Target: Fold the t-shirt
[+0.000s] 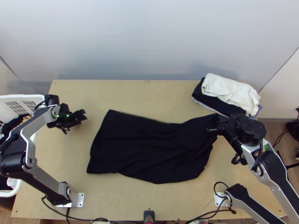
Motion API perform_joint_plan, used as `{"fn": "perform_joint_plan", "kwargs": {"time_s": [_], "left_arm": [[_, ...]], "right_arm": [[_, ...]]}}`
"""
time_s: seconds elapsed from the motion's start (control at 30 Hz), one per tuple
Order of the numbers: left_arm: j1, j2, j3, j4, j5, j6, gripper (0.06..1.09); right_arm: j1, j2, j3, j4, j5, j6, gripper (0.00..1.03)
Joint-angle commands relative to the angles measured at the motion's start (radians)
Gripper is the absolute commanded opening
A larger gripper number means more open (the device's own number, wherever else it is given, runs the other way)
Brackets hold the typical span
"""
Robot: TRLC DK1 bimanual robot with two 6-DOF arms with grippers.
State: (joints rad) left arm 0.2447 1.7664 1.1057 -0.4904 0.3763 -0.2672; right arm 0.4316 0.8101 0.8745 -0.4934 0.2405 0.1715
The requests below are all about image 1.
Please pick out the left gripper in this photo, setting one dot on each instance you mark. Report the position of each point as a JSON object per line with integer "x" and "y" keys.
{"x": 77, "y": 117}

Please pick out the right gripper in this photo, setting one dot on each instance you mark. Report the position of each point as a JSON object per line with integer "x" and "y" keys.
{"x": 229, "y": 127}

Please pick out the black t-shirt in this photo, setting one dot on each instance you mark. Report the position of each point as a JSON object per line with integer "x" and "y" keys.
{"x": 149, "y": 147}

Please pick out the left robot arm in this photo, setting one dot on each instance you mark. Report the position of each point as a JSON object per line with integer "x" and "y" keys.
{"x": 30, "y": 123}

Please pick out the pile of folded clothes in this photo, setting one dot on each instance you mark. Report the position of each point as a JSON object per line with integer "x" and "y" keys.
{"x": 224, "y": 93}

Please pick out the heap of clothes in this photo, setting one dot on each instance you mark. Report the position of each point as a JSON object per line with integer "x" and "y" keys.
{"x": 14, "y": 122}

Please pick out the white laundry basket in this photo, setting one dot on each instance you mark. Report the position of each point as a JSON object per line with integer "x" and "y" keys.
{"x": 14, "y": 102}

